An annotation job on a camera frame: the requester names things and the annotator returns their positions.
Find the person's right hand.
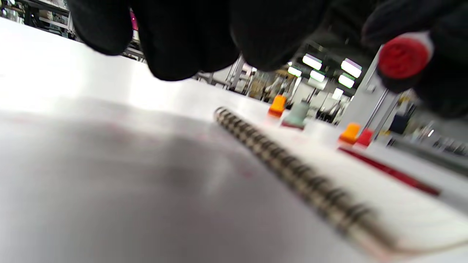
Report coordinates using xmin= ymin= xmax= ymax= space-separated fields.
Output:
xmin=362 ymin=0 xmax=468 ymax=119

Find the person's left hand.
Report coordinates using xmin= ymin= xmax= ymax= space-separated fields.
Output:
xmin=66 ymin=0 xmax=329 ymax=81

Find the green reward stamp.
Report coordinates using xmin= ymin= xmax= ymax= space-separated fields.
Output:
xmin=378 ymin=31 xmax=434 ymax=80
xmin=281 ymin=101 xmax=310 ymax=130

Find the orange reward stamp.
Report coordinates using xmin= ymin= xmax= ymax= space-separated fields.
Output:
xmin=338 ymin=122 xmax=361 ymax=145
xmin=268 ymin=94 xmax=287 ymax=118

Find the red reward stamp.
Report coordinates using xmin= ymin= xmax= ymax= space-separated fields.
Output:
xmin=355 ymin=128 xmax=374 ymax=148

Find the red round ink pad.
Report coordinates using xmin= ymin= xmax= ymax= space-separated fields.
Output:
xmin=337 ymin=146 xmax=442 ymax=197

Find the spiral lined notebook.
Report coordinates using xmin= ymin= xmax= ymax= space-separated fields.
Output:
xmin=214 ymin=106 xmax=468 ymax=256

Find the row of ceiling lights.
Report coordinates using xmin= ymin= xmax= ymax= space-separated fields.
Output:
xmin=287 ymin=53 xmax=363 ymax=101

